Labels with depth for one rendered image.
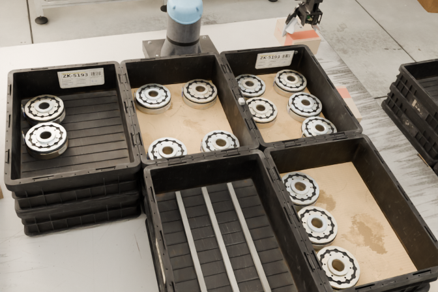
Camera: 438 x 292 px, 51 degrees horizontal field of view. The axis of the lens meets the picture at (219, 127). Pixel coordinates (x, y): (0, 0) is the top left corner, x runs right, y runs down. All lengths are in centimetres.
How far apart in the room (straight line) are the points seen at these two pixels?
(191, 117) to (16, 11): 222
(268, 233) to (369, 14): 283
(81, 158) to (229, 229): 43
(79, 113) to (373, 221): 85
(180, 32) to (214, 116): 35
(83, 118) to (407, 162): 102
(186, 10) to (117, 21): 171
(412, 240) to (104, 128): 84
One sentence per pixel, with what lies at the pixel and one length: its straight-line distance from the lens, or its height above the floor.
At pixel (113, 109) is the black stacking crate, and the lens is 137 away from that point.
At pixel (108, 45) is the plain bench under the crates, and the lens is 182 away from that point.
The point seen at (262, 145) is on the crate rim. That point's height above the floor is 93.
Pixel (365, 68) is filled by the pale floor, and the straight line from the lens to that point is 316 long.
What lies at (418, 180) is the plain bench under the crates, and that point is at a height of 70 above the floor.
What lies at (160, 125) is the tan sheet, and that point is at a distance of 131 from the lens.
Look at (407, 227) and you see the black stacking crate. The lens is 120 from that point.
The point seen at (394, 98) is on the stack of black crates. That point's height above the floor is 44.
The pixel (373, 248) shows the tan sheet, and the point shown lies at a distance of 120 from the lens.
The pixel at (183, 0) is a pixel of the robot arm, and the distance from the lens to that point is 156.
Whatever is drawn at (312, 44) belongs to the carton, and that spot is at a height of 75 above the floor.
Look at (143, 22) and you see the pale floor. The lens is 321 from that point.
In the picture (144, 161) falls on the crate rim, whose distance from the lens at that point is 110.
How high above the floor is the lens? 178
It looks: 46 degrees down
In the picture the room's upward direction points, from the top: 9 degrees clockwise
